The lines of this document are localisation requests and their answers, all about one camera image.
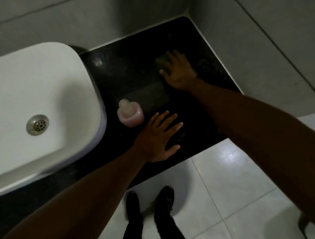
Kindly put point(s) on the person's left hand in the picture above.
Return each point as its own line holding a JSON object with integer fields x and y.
{"x": 152, "y": 142}

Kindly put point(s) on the person's right hand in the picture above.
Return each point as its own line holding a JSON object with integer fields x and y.
{"x": 181, "y": 73}

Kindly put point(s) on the person's left little finger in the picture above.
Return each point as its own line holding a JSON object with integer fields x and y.
{"x": 154, "y": 119}

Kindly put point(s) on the person's right thumb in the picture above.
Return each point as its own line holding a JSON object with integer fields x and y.
{"x": 164, "y": 73}

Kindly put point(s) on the person's left middle finger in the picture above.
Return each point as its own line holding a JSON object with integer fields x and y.
{"x": 169, "y": 122}

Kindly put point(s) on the person's left thumb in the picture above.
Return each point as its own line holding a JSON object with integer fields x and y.
{"x": 173, "y": 151}

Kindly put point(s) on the green cleaning sponge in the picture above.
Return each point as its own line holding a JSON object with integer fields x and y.
{"x": 162, "y": 62}

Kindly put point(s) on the person's right forearm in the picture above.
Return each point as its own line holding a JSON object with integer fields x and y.
{"x": 258, "y": 130}

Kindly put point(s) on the person's left forearm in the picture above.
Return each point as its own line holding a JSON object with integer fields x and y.
{"x": 83, "y": 199}

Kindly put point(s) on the pink soap dispenser bottle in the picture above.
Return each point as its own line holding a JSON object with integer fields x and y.
{"x": 131, "y": 115}

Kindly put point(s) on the person's black right shoe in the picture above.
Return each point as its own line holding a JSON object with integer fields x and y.
{"x": 164, "y": 200}

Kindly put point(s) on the person's black shoe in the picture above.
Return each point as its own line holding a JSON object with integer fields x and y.
{"x": 133, "y": 204}
{"x": 164, "y": 200}

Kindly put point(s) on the person's black left shoe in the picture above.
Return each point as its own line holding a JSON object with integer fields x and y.
{"x": 133, "y": 204}

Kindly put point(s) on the person's right trouser leg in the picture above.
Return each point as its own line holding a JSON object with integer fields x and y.
{"x": 168, "y": 227}

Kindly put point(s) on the person's trouser leg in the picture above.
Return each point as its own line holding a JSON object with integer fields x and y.
{"x": 133, "y": 229}
{"x": 168, "y": 227}

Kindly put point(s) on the person's left trouser leg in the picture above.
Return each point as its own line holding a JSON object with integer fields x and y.
{"x": 133, "y": 229}

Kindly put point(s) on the white ceramic sink basin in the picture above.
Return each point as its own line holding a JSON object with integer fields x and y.
{"x": 49, "y": 103}

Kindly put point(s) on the metal sink drain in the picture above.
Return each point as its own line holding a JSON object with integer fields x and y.
{"x": 37, "y": 125}

